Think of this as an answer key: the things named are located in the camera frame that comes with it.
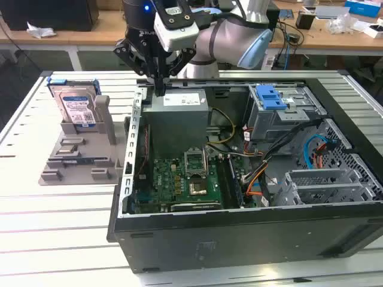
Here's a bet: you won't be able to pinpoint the grey flat tray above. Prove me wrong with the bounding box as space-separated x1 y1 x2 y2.
314 5 351 20

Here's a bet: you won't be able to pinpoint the metal socket cover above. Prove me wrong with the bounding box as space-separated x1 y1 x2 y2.
183 148 209 179

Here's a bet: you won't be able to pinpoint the blue cardboard box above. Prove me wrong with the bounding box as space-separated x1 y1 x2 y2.
344 0 383 17

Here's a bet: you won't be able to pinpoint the grey disk bay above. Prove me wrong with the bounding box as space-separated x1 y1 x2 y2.
273 168 376 207

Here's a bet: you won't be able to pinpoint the orange wire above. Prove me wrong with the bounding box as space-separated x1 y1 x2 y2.
313 143 327 170

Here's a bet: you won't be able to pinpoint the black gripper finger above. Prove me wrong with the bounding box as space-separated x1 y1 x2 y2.
160 47 197 97
113 38 162 97

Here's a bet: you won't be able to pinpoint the black graphics card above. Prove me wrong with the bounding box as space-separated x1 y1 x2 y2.
169 201 224 213

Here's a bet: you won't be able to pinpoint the clear plastic bags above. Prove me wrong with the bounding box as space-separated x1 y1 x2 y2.
325 13 369 34

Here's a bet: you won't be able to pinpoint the red and black wire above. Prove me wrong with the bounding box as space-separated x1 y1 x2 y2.
139 124 151 178

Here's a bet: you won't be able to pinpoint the crumpled white paper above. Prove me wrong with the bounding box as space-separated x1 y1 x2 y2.
26 21 57 39

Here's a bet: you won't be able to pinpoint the black open PC case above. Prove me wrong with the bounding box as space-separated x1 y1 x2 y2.
107 70 383 274

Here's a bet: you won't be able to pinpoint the long wooden desk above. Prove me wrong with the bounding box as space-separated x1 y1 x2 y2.
0 0 383 51

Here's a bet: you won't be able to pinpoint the small black cube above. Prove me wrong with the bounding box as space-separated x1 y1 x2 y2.
295 11 317 30

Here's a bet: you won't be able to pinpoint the RAM stick with blue label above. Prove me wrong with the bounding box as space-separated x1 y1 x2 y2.
62 158 94 166

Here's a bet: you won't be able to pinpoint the blue wire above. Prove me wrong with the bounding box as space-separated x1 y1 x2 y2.
303 134 330 173

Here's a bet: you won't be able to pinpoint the grey parts rack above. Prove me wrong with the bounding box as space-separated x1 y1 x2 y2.
38 94 128 187

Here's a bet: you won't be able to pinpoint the hard disk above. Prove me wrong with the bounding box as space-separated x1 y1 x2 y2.
46 77 101 130

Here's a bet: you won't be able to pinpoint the green motherboard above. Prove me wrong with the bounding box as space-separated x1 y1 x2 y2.
133 155 258 213

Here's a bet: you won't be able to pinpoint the white box with black inlay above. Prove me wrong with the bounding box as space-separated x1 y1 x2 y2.
363 23 383 39

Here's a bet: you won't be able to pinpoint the grey optical drive cage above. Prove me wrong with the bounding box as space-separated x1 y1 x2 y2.
247 84 327 144

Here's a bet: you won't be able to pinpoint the black computer tower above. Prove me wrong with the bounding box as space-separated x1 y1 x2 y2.
265 8 281 31

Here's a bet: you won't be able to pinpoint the blue drive cage latch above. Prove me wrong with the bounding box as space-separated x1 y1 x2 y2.
256 85 288 111

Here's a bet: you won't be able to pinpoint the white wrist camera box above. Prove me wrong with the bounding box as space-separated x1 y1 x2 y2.
154 5 200 52

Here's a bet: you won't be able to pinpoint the yellow wire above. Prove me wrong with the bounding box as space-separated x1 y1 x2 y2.
205 107 238 147

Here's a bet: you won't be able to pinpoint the grey power supply unit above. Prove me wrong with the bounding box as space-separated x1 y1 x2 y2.
142 88 214 159

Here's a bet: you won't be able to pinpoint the CPU socket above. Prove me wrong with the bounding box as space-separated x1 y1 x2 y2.
187 176 211 197

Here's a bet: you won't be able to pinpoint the black cable bundle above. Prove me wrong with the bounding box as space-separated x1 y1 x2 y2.
239 118 327 207

